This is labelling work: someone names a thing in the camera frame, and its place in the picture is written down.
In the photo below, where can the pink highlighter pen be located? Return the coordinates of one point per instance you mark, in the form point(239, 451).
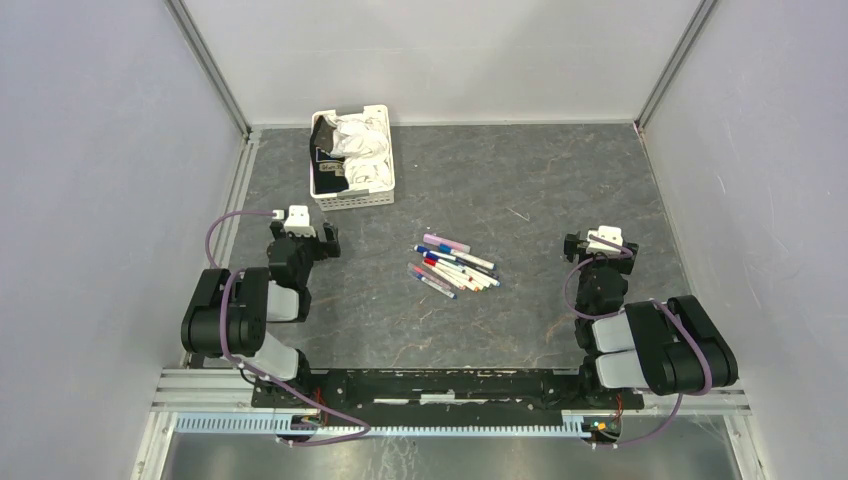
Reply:
point(438, 241)

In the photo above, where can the white slotted cable duct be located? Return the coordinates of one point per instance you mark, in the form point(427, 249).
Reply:
point(286, 425)

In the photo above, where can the black cloth with label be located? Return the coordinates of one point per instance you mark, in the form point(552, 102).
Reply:
point(328, 171)

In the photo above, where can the white plastic basket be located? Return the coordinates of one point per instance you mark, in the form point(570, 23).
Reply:
point(350, 199)

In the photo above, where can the blue cap white marker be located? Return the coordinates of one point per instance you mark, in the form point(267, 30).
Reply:
point(467, 257)

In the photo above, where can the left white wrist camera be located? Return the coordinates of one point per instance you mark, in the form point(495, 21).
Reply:
point(298, 222)

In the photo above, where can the red cap white marker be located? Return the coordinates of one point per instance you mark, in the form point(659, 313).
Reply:
point(444, 273)

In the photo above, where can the grey blue pen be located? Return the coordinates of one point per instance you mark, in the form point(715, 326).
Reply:
point(430, 280)

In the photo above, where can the green cap white marker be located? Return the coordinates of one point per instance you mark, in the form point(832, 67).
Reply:
point(473, 270)

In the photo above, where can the white crumpled cloth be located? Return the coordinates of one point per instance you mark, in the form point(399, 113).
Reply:
point(363, 139)

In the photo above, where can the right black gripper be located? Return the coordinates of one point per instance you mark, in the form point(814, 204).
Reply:
point(574, 245)

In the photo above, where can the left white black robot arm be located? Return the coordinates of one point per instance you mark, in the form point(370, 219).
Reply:
point(241, 306)

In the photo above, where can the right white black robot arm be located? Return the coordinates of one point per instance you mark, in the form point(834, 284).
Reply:
point(667, 347)

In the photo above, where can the black mounting base plate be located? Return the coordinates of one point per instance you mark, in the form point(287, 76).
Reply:
point(462, 397)

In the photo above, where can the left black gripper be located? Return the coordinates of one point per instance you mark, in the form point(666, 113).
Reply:
point(324, 249)

